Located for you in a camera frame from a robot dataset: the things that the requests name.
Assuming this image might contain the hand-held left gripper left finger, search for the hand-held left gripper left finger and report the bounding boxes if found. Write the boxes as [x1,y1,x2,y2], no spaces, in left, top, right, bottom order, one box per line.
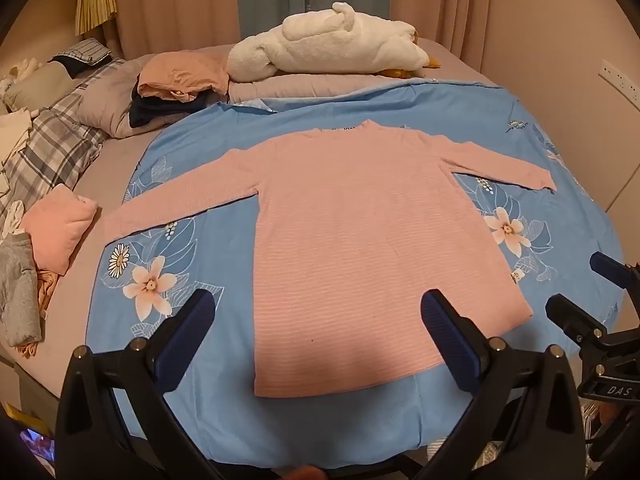
[54,288,226,480]

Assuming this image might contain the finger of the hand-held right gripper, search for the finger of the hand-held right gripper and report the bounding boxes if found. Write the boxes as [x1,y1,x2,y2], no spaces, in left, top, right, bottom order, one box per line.
[544,294,609,349]
[589,252,640,292]

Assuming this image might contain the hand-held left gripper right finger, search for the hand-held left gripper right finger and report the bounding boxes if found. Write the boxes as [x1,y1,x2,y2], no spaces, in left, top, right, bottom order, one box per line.
[419,288,587,480]

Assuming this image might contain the pink striped long-sleeve shirt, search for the pink striped long-sleeve shirt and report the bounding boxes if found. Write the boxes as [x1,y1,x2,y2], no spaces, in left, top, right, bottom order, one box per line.
[102,119,558,398]

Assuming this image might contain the dark navy folded clothes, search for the dark navy folded clothes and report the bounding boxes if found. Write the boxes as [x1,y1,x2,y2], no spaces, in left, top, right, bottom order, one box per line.
[129,90,217,129]

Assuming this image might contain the blue floral blanket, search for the blue floral blanket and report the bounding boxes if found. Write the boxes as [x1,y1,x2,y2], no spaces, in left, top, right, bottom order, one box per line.
[85,77,628,467]

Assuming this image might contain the salmon pink folded garment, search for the salmon pink folded garment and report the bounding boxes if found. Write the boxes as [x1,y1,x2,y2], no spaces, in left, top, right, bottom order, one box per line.
[19,183,99,277]

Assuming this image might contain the grey fleece garment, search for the grey fleece garment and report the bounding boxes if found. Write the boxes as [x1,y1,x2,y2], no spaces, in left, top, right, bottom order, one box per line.
[0,232,44,348]

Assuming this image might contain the grey plaid sheet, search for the grey plaid sheet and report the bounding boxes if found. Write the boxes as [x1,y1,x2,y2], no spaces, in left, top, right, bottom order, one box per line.
[0,59,127,233]

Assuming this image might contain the grey pillow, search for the grey pillow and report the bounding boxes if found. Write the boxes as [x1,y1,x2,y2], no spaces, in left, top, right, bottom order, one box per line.
[77,57,161,139]

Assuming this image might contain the white crumpled cloth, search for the white crumpled cloth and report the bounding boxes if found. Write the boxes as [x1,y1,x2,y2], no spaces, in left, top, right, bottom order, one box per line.
[0,109,35,196]

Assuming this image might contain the pale green pillow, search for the pale green pillow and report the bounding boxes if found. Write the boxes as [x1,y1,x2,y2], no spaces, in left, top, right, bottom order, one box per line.
[4,62,77,112]

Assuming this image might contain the blue plaid folded cloth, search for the blue plaid folded cloth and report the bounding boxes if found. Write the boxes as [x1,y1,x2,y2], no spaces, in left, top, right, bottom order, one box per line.
[49,38,114,69]

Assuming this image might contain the white plush goose toy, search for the white plush goose toy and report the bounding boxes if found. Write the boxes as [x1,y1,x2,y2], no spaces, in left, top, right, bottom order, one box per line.
[227,2,442,82]

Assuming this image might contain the striped hanging cloth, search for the striped hanging cloth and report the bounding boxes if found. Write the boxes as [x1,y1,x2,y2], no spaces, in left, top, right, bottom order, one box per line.
[75,0,119,37]

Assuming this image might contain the white wall socket strip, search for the white wall socket strip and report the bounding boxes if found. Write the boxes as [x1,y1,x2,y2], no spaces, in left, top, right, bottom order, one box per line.
[598,59,640,93]

